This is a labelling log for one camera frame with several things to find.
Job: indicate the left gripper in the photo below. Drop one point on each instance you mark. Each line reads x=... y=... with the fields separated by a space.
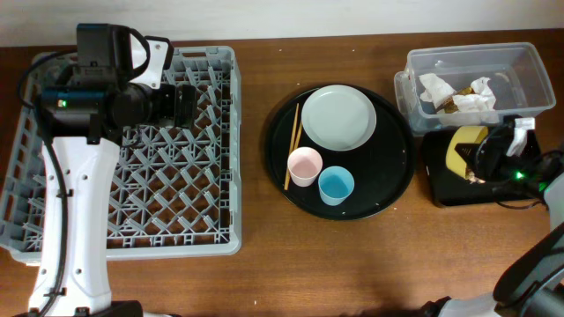
x=174 y=95

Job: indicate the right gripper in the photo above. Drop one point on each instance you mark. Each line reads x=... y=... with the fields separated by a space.
x=478 y=155

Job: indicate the yellow bowl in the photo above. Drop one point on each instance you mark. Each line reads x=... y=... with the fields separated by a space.
x=459 y=153

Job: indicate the white tissue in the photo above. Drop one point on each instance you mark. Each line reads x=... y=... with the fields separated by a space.
x=481 y=99
x=436 y=89

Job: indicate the blue cup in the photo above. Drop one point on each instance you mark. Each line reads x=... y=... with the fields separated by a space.
x=335 y=184

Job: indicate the pink cup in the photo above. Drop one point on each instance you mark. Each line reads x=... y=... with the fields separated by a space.
x=304 y=164

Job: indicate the peanut shells and rice waste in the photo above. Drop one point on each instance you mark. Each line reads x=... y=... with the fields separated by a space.
x=471 y=177

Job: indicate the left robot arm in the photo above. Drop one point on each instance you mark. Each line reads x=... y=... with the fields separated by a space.
x=115 y=84

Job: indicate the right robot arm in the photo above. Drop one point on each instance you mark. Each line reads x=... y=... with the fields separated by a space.
x=531 y=286

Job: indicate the grey dishwasher rack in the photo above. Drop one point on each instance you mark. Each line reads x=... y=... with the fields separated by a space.
x=175 y=192

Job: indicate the black rectangular tray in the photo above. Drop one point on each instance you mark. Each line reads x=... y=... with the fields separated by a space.
x=448 y=190

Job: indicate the clear plastic bin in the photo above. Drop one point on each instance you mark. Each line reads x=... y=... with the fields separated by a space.
x=519 y=82

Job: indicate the wooden chopstick right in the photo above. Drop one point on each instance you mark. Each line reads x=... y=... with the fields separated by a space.
x=297 y=137

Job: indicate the wooden chopstick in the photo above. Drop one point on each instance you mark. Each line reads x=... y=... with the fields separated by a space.
x=297 y=137
x=292 y=142

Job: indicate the round black tray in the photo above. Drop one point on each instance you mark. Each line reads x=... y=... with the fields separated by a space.
x=382 y=167

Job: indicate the grey plate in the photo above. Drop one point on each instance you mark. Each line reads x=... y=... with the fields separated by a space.
x=338 y=117

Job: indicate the wooden chopstick left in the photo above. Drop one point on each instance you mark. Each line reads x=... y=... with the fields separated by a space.
x=292 y=142

